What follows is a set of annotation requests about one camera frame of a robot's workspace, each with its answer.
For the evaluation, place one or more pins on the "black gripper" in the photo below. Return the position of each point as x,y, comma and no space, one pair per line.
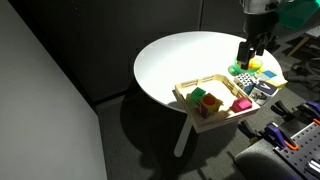
260,28

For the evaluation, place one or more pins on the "dark green block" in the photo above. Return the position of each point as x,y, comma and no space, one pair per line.
197,94

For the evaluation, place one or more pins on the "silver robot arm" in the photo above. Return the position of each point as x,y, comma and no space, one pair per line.
261,5

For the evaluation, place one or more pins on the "grey block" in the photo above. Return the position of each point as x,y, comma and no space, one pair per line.
261,77

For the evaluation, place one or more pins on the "blue block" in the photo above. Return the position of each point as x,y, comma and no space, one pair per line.
269,73

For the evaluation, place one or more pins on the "lime green block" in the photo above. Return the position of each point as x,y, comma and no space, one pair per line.
278,82

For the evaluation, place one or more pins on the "wooden slatted crate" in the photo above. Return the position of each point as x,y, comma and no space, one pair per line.
220,86

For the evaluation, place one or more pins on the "magenta block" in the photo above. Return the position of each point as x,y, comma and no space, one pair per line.
241,105

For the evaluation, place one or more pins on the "yellow toy apple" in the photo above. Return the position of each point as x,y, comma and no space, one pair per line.
256,64

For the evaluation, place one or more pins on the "green translucent fruit bowl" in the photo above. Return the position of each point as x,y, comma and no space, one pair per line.
234,69

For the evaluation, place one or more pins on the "black white patterned cube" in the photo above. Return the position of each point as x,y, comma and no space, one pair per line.
245,82

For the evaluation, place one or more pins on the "wooden stool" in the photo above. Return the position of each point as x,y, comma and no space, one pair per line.
308,38

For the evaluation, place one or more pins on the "black spring clamp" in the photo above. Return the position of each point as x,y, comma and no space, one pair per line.
282,110
249,129

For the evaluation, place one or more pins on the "multicolour cube with orange circle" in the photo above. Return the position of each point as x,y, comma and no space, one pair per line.
209,105

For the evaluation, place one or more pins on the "purple clamp with orange tips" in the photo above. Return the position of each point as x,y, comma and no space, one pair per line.
278,135

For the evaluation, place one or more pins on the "white table leg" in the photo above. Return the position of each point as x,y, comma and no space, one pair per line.
183,138

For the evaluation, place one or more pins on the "dark perforated pegboard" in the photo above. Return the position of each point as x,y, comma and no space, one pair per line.
305,150

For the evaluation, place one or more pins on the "black padded cushion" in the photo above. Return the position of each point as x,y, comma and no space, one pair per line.
260,163

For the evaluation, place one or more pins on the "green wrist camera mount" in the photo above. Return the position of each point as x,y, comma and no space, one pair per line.
298,13

